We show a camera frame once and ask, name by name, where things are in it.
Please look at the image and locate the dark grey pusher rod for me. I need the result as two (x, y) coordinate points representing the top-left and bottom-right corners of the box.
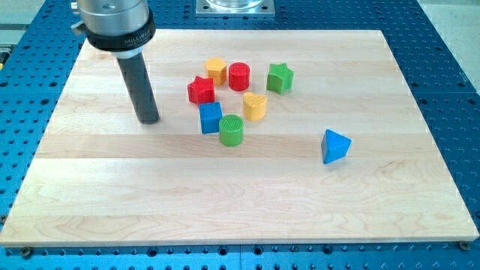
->
(117, 53), (161, 125)

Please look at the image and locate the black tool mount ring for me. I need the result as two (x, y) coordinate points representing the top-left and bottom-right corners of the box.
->
(85, 9), (156, 53)

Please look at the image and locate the red star block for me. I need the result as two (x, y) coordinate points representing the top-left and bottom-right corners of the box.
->
(187, 76), (215, 105)

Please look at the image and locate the blue cube block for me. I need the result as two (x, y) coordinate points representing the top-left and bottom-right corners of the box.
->
(199, 102), (223, 134)

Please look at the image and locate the green star block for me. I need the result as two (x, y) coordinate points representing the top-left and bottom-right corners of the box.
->
(266, 63), (294, 95)

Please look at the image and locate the orange hexagon block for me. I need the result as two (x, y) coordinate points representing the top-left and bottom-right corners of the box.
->
(204, 58), (227, 86)

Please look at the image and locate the blue perforated metal table plate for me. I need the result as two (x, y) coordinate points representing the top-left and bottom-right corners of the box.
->
(1, 1), (479, 269)

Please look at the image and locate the red cylinder block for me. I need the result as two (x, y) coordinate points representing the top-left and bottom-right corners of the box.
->
(228, 62), (251, 92)

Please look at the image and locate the green cylinder block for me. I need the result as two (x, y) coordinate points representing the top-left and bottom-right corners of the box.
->
(219, 114), (244, 147)

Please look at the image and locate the yellow heart block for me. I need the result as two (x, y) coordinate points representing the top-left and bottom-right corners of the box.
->
(243, 92), (268, 122)

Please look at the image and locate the light wooden board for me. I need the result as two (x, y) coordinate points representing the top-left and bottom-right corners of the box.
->
(1, 30), (479, 247)

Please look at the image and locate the blue triangular prism block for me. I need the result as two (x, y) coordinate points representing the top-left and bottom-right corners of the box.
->
(321, 129), (352, 164)

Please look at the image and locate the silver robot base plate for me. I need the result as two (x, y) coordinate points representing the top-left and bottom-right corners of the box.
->
(195, 0), (275, 18)

